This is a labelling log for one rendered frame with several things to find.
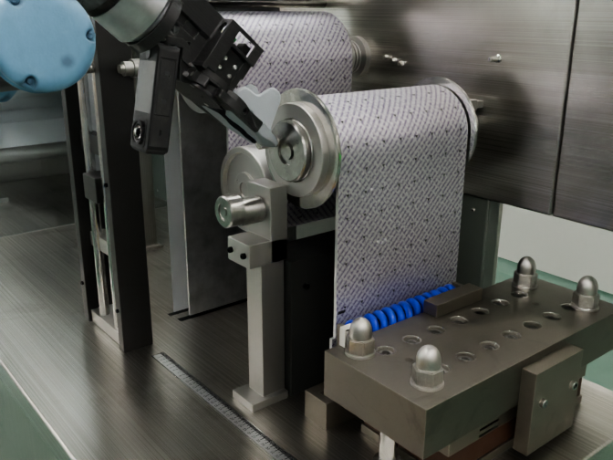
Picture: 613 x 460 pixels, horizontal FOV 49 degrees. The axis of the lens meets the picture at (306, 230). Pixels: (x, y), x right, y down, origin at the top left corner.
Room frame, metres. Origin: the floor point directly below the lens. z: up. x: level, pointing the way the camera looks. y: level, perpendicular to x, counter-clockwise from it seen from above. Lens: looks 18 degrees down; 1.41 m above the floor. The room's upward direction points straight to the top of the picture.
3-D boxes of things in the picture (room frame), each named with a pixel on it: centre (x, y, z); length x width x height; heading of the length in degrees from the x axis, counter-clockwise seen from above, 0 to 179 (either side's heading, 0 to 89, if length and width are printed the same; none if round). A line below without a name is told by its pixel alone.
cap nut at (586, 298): (0.84, -0.38, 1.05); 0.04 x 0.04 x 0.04
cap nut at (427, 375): (0.64, -0.13, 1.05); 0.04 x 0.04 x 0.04
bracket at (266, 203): (0.82, 0.06, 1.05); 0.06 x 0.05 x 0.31; 129
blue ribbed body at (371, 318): (0.83, -0.14, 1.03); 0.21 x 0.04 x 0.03; 129
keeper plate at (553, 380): (0.72, -0.30, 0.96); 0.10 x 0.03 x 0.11; 129
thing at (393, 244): (0.85, -0.13, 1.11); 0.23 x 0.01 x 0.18; 129
